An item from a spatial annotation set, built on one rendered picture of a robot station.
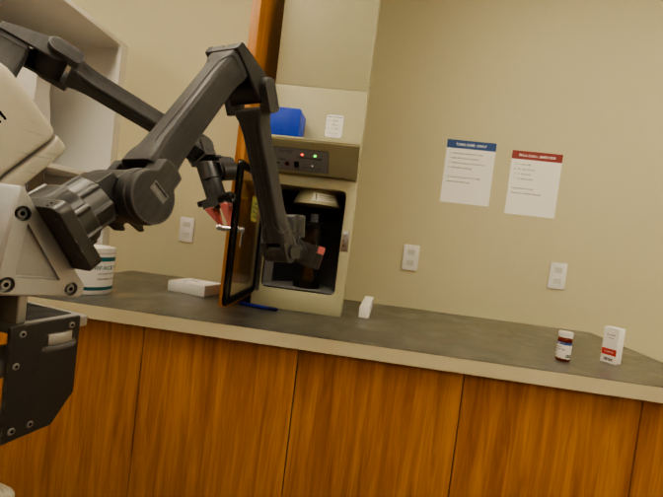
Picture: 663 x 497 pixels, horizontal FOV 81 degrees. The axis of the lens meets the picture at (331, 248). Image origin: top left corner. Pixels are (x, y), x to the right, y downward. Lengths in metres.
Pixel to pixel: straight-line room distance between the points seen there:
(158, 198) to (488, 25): 1.72
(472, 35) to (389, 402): 1.56
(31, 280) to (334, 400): 0.83
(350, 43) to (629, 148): 1.27
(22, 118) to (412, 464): 1.12
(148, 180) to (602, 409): 1.18
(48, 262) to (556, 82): 1.92
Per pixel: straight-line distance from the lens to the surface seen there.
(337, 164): 1.29
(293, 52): 1.49
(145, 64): 2.19
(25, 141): 0.68
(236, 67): 0.81
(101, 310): 1.28
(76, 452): 1.49
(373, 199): 1.77
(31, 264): 0.53
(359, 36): 1.49
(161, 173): 0.60
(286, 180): 1.37
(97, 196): 0.56
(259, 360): 1.15
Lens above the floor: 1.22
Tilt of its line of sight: 2 degrees down
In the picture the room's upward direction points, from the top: 7 degrees clockwise
